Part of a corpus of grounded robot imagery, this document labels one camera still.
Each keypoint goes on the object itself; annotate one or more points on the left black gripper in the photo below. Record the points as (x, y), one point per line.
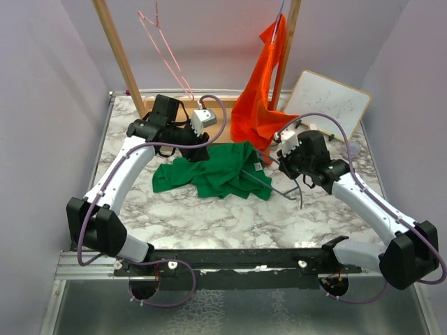
(195, 154)

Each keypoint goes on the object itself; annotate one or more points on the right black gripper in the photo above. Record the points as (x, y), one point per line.
(284, 162)

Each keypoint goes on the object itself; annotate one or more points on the blue grey plastic hanger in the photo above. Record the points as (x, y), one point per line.
(267, 174)

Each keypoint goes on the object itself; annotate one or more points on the green t shirt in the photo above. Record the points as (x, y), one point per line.
(231, 169)

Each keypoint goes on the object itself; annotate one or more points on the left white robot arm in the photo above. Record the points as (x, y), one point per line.
(94, 219)

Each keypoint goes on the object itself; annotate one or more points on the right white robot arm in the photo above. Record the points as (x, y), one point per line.
(409, 249)

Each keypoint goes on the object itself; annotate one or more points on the orange t shirt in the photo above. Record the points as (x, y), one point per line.
(252, 119)

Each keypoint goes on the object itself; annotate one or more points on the lilac hanger under orange shirt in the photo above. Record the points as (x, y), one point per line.
(277, 21)

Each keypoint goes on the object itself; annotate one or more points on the wooden clothes rack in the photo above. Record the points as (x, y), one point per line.
(112, 35)

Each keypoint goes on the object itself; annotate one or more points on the clear plastic cup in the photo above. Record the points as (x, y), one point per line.
(355, 149)

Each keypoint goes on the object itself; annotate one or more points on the small whiteboard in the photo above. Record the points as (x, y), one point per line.
(317, 93)

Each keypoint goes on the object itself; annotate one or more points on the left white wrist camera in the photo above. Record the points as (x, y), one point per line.
(202, 118)

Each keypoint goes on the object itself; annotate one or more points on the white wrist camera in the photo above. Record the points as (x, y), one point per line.
(202, 118)
(289, 141)

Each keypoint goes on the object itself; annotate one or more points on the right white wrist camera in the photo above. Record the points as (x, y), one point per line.
(289, 141)

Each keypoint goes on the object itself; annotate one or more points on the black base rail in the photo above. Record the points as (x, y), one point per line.
(238, 269)

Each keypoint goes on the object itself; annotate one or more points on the pink wire hanger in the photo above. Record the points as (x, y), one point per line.
(157, 38)

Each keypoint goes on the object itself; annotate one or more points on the aluminium frame rail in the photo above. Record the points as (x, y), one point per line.
(69, 269)

